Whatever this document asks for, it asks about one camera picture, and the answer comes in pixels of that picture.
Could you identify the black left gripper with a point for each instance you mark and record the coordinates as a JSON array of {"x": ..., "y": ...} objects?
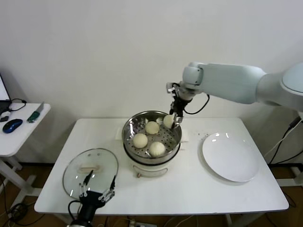
[{"x": 91, "y": 198}]

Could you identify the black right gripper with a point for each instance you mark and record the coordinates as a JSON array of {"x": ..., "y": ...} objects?
[{"x": 179, "y": 105}]

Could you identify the white steamed baozi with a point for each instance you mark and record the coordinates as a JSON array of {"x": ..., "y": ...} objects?
[
  {"x": 151, "y": 127},
  {"x": 168, "y": 121},
  {"x": 140, "y": 140},
  {"x": 157, "y": 149}
]

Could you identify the round glass pot lid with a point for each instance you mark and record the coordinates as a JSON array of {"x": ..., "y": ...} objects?
[{"x": 94, "y": 156}]

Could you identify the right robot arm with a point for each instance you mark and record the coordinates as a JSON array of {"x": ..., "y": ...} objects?
[{"x": 232, "y": 82}]

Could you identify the perforated steel steamer basket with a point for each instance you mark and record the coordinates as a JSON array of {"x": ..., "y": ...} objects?
[{"x": 132, "y": 123}]

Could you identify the white power strip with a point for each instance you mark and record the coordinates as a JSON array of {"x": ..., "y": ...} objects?
[{"x": 133, "y": 223}]

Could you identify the white electric cooking pot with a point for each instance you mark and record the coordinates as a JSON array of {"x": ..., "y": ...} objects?
[{"x": 151, "y": 169}]

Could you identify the white round plate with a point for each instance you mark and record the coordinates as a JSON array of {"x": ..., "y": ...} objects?
[{"x": 229, "y": 156}]

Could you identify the white side table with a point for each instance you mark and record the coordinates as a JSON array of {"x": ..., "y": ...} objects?
[{"x": 21, "y": 139}]

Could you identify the blue computer mouse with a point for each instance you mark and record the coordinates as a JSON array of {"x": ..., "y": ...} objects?
[{"x": 13, "y": 125}]

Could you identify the small black white adapter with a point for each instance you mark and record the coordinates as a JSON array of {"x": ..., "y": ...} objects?
[{"x": 4, "y": 117}]

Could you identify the black laptop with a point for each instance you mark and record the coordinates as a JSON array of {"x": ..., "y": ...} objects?
[{"x": 3, "y": 105}]

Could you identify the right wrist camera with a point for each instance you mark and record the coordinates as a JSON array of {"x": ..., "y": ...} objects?
[{"x": 171, "y": 88}]

